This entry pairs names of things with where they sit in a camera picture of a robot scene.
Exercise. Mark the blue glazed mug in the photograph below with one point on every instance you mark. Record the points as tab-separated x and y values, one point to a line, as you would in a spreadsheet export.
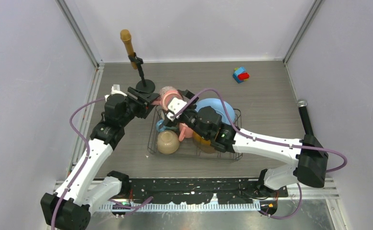
160	127

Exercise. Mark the pink patterned mug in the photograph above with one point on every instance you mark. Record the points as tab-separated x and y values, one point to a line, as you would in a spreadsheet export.
166	95

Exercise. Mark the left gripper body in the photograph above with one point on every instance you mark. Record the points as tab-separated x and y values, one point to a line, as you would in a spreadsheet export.
133	106

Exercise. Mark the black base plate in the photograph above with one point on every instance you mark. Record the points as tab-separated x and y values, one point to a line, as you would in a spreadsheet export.
230	190

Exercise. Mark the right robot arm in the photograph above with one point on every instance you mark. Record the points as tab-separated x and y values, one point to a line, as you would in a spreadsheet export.
304	162

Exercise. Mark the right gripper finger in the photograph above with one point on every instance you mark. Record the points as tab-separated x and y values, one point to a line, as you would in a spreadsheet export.
169	124
187	95

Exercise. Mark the black handheld microphone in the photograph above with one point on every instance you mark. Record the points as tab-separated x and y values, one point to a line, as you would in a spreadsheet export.
304	115

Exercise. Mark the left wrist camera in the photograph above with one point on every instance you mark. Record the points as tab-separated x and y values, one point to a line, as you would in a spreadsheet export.
116	90

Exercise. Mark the plain pink mug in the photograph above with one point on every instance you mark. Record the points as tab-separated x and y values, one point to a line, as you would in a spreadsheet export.
185	132

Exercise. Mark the colourful toy block stack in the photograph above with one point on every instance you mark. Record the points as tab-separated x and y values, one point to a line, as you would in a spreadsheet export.
240	75

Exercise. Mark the yellow plate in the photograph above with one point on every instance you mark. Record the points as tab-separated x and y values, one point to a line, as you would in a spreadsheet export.
198	139

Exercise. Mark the brown microphone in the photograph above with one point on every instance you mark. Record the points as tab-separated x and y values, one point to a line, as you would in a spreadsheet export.
126	38

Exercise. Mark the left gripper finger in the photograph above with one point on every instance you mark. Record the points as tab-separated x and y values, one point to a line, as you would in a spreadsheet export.
145	110
145	97

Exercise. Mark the black microphone stand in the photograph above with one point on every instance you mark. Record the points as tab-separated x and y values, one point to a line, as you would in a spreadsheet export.
144	85

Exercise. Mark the light blue plate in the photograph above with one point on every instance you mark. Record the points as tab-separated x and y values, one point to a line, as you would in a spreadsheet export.
217	106

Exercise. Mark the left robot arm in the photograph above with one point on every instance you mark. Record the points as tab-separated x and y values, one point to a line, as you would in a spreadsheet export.
70	207

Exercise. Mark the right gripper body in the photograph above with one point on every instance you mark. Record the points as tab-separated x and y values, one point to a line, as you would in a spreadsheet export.
191	120

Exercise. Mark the beige floral bowl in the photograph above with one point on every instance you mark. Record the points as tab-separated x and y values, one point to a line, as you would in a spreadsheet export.
167	142

